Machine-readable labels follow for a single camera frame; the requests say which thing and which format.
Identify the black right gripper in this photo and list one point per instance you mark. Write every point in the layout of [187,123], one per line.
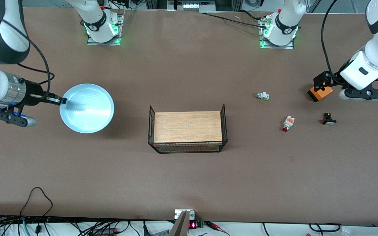
[33,92]

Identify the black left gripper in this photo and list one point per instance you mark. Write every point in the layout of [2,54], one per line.
[336,79]

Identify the light blue round plate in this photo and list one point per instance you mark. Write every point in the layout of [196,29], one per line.
[89,109]

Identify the red push button orange block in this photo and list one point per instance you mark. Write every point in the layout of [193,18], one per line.
[288,123]

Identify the black push button white cap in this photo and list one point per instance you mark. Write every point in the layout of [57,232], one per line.
[329,121]

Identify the orange plastic box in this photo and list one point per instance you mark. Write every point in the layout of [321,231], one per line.
[320,95]

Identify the wooden board shelf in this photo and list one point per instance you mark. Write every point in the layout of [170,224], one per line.
[187,127]

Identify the grey metal bar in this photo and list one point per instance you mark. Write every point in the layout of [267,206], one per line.
[180,226]

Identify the red and black probe leads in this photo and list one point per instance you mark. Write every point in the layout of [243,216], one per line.
[215,226]

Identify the red digit display module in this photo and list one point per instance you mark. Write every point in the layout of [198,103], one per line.
[194,225]

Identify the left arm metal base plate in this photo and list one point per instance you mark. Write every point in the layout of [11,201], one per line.
[274,47]

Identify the green push button switch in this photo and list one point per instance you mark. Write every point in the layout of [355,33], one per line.
[262,96]

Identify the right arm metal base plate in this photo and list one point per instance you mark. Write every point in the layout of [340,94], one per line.
[92,43]

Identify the aluminium frame with white strip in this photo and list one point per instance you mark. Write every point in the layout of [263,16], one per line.
[190,6]

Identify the small white mount box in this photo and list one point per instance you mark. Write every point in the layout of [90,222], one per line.
[179,213]

